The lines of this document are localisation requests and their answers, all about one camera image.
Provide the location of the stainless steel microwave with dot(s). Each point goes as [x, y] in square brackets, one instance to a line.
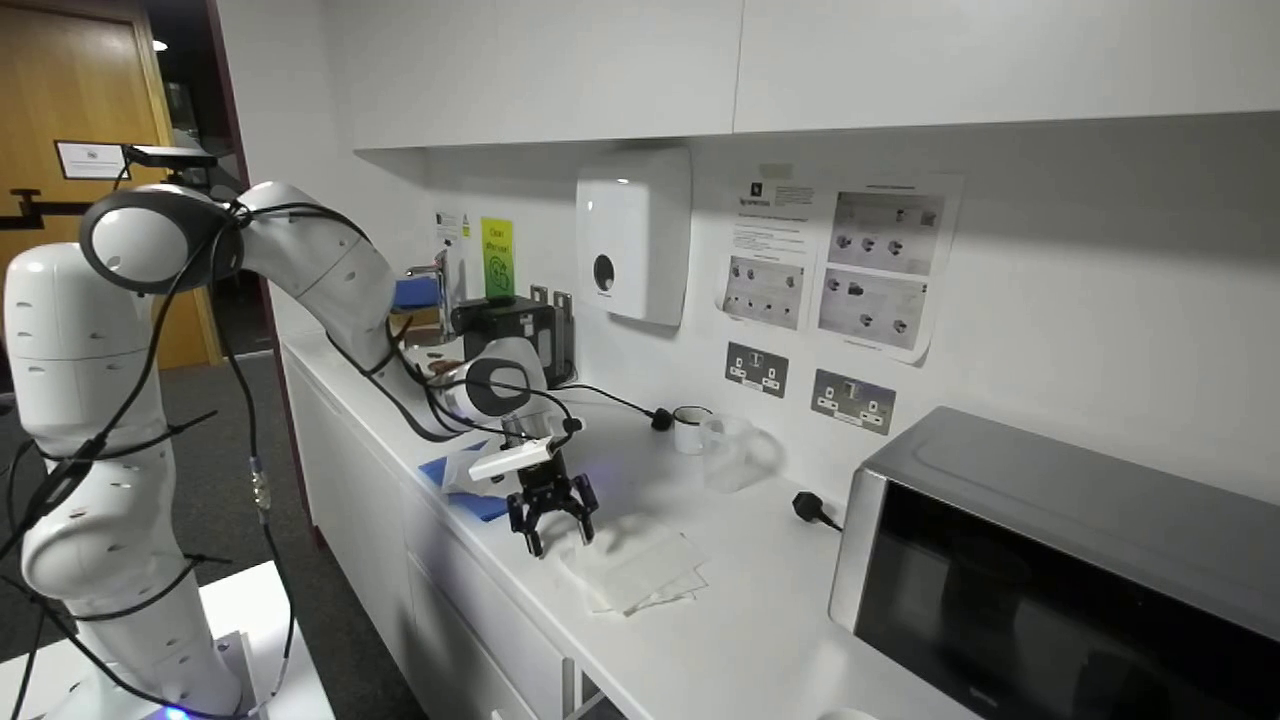
[1042, 583]

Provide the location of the white paper towel dispenser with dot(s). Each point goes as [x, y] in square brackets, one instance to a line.
[634, 227]

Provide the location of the instruction poster sheet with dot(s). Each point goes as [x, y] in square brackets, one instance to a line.
[850, 262]

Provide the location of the clear glass cup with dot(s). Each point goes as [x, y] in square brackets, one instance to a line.
[738, 458]

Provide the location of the yellow green sign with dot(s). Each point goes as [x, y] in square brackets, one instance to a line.
[496, 256]

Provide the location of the black power plug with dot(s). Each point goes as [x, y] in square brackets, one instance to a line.
[813, 511]

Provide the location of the wall socket plate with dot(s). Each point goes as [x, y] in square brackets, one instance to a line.
[855, 400]
[758, 368]

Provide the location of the white napkin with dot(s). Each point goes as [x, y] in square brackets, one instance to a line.
[625, 574]
[455, 469]

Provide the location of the blue placemat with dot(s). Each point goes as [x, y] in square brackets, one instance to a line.
[470, 498]

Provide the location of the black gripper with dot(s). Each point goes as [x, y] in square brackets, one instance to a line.
[548, 488]

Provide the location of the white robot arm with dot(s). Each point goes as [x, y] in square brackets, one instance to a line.
[80, 326]

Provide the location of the wooden door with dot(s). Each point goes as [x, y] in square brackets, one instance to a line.
[73, 74]

